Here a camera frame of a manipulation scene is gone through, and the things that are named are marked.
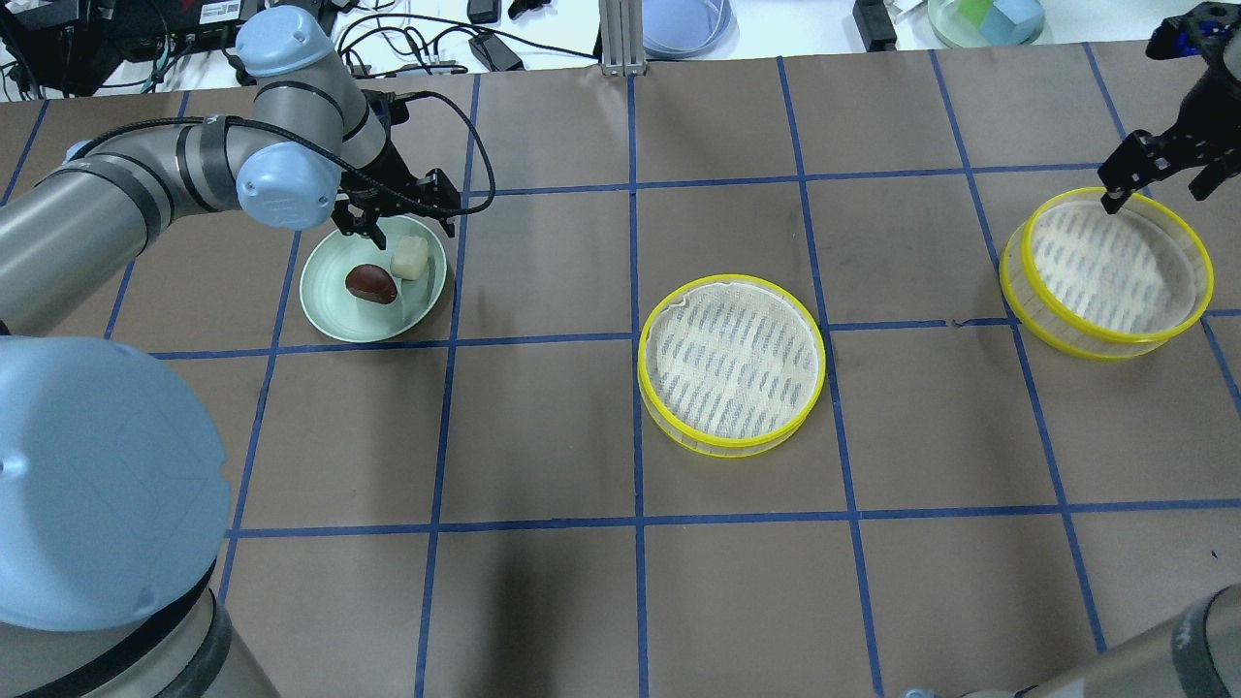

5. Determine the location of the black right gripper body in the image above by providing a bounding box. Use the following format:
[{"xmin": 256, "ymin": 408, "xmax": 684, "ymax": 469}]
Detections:
[{"xmin": 1131, "ymin": 94, "xmax": 1239, "ymax": 183}]

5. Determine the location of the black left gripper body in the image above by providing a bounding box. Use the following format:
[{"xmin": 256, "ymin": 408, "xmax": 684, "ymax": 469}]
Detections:
[{"xmin": 333, "ymin": 145, "xmax": 433, "ymax": 224}]

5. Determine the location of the white steamed bun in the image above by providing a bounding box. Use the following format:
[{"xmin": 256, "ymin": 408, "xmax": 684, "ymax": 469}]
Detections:
[{"xmin": 390, "ymin": 236, "xmax": 429, "ymax": 281}]

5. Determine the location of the yellow steamer basket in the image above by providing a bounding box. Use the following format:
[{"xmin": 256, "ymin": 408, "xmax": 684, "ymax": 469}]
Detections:
[
  {"xmin": 635, "ymin": 273, "xmax": 828, "ymax": 460},
  {"xmin": 999, "ymin": 188, "xmax": 1215, "ymax": 361}
]

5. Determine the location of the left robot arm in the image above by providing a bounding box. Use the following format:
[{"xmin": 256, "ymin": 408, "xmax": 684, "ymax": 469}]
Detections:
[{"xmin": 2, "ymin": 5, "xmax": 474, "ymax": 697}]

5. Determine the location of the dark brown bun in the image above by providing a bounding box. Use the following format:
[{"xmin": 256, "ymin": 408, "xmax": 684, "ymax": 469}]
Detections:
[{"xmin": 344, "ymin": 265, "xmax": 400, "ymax": 306}]

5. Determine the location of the light green plate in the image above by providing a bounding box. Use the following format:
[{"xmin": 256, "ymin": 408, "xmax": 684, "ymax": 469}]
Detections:
[{"xmin": 299, "ymin": 216, "xmax": 449, "ymax": 343}]

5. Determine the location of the black power adapter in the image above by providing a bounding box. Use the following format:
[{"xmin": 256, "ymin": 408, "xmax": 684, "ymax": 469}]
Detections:
[{"xmin": 468, "ymin": 32, "xmax": 525, "ymax": 72}]

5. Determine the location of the blue round plate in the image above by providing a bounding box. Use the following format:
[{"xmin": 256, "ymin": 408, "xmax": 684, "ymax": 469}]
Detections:
[{"xmin": 640, "ymin": 1, "xmax": 733, "ymax": 60}]

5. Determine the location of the black device on desk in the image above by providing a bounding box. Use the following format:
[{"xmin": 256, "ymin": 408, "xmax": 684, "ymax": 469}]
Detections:
[{"xmin": 851, "ymin": 0, "xmax": 897, "ymax": 53}]

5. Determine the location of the black electronics box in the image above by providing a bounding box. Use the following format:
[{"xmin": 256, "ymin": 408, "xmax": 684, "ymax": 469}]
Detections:
[{"xmin": 2, "ymin": 1, "xmax": 266, "ymax": 96}]

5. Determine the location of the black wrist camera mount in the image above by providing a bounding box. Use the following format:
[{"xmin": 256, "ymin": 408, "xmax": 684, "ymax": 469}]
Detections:
[{"xmin": 1145, "ymin": 1, "xmax": 1240, "ymax": 62}]

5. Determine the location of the aluminium frame post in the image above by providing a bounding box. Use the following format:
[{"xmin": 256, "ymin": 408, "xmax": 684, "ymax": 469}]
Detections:
[{"xmin": 598, "ymin": 0, "xmax": 648, "ymax": 77}]

